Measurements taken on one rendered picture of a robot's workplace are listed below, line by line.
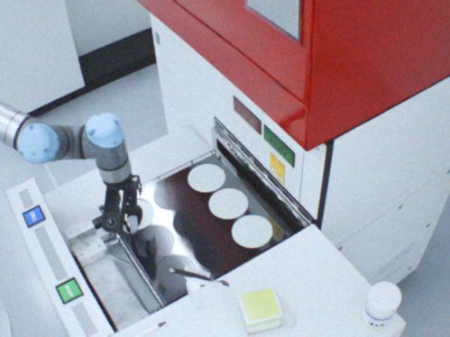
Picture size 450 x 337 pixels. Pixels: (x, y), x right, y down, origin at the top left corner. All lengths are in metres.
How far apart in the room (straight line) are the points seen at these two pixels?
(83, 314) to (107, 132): 0.41
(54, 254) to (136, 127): 1.77
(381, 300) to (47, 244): 0.80
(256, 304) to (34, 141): 0.53
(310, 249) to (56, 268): 0.60
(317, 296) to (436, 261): 1.38
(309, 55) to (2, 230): 2.11
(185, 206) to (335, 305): 0.49
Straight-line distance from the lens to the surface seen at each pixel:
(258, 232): 1.32
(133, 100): 3.17
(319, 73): 0.93
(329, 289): 1.16
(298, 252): 1.21
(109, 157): 1.11
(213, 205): 1.37
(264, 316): 1.04
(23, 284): 2.49
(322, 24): 0.87
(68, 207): 1.56
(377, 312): 1.06
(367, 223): 1.50
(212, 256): 1.28
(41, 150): 0.99
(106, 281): 1.31
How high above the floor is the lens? 1.97
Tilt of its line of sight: 47 degrees down
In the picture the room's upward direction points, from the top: 4 degrees counter-clockwise
